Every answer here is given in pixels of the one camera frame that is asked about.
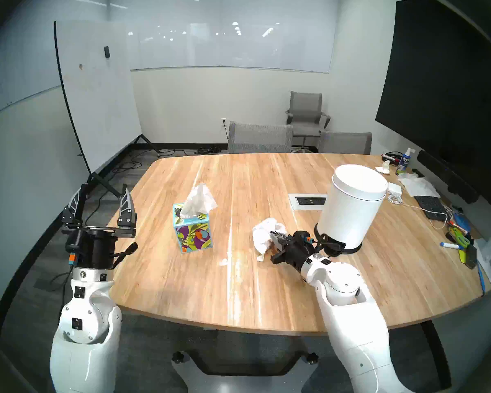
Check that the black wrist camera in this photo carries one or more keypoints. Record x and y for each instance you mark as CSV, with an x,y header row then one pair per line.
x,y
71,251
302,237

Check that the wide glass wall whiteboard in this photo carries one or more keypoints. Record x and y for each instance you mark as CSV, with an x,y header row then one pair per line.
x,y
237,44

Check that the wall whiteboard with writing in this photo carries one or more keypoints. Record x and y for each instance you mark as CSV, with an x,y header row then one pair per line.
x,y
20,64

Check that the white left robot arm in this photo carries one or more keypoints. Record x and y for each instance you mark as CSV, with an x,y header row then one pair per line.
x,y
86,339

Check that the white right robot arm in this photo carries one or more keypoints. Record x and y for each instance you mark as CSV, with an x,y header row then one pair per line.
x,y
352,322

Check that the blue pouch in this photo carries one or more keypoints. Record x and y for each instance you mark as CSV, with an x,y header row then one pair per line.
x,y
463,223

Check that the table power outlet box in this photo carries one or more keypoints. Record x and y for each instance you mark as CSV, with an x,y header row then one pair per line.
x,y
307,201

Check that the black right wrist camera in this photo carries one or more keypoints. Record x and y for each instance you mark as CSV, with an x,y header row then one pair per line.
x,y
302,237

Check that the black keyboard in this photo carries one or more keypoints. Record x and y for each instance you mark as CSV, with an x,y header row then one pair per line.
x,y
431,208

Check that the small black remote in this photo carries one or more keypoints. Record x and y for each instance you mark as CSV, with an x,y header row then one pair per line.
x,y
418,173

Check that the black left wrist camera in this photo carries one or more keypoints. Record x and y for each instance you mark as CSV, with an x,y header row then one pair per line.
x,y
71,251

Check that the rolling whiteboard on stand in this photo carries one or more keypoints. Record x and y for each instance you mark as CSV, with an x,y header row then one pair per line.
x,y
98,97

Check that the blue pen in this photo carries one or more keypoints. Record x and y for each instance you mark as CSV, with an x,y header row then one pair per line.
x,y
481,277

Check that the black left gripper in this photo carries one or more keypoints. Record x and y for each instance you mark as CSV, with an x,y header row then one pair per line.
x,y
96,251

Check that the black red marker pack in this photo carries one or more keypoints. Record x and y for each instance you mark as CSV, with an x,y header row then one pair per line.
x,y
391,158

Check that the small crumpled white tissue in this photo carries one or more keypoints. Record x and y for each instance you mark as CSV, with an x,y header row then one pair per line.
x,y
384,167

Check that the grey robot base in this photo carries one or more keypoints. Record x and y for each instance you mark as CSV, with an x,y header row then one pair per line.
x,y
237,382

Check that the white pedal trash can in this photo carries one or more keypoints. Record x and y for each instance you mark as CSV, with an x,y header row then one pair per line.
x,y
352,208

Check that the blue white marker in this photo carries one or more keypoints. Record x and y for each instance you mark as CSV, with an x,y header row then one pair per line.
x,y
452,246

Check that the dark block with yellow edge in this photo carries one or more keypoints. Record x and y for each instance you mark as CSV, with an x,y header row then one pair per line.
x,y
468,258

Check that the whiteboard cleaner spray bottle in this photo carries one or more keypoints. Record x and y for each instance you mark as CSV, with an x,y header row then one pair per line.
x,y
405,163

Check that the grey fabric office chair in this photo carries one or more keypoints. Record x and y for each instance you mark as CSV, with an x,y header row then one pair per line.
x,y
345,143

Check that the colourful toucan tissue box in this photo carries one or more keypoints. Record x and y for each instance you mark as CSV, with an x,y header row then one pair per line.
x,y
193,236

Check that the black video sound bar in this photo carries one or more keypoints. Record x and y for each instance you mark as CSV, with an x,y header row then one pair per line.
x,y
448,175

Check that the white tissue sheet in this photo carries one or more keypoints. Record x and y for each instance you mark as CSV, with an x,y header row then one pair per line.
x,y
264,232
198,199

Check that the white paper towel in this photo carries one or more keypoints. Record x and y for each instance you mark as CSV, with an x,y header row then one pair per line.
x,y
419,185

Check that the white power adapter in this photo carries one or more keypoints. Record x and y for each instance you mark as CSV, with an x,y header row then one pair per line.
x,y
394,188

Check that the large black wall screen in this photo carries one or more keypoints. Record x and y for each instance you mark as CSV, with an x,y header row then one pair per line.
x,y
442,85

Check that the grey armrest office chair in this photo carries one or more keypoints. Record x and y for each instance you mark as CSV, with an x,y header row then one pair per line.
x,y
307,109

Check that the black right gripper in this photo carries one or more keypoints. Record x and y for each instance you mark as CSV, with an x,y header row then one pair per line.
x,y
294,255

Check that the grey mesh office chair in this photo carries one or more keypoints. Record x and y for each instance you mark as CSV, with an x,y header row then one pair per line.
x,y
260,138

